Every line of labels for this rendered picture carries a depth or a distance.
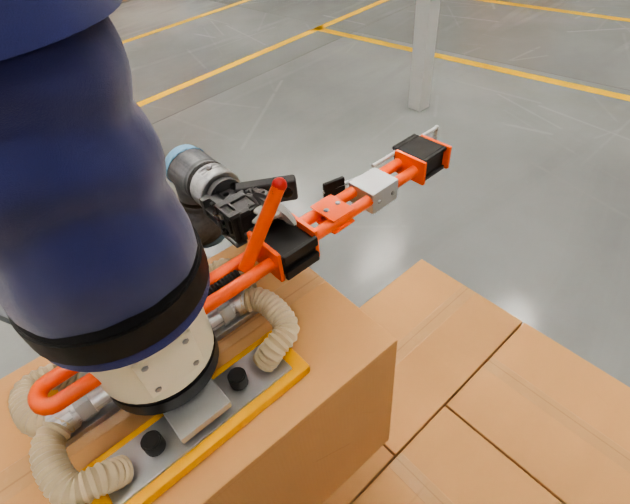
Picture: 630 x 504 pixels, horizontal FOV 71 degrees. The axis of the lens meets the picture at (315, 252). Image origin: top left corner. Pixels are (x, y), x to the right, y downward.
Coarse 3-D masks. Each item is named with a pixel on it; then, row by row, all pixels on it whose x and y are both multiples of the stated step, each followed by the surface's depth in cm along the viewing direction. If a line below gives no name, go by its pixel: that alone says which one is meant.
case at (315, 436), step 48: (288, 288) 83; (240, 336) 76; (336, 336) 74; (384, 336) 73; (0, 384) 73; (336, 384) 68; (384, 384) 80; (0, 432) 67; (96, 432) 65; (240, 432) 64; (288, 432) 63; (336, 432) 76; (384, 432) 95; (0, 480) 61; (192, 480) 59; (240, 480) 61; (288, 480) 73; (336, 480) 90
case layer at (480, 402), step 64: (384, 320) 140; (448, 320) 139; (512, 320) 137; (448, 384) 123; (512, 384) 122; (576, 384) 120; (384, 448) 112; (448, 448) 110; (512, 448) 109; (576, 448) 108
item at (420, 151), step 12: (408, 144) 87; (420, 144) 87; (432, 144) 86; (444, 144) 86; (396, 156) 87; (408, 156) 84; (420, 156) 84; (432, 156) 84; (444, 156) 87; (420, 168) 83; (432, 168) 87; (420, 180) 85
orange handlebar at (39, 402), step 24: (384, 168) 84; (408, 168) 84; (312, 216) 76; (336, 216) 74; (264, 264) 68; (240, 288) 66; (48, 384) 56; (72, 384) 56; (96, 384) 56; (48, 408) 54
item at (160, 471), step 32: (288, 352) 70; (224, 384) 67; (256, 384) 66; (288, 384) 67; (160, 416) 64; (224, 416) 63; (128, 448) 61; (160, 448) 59; (192, 448) 60; (160, 480) 58
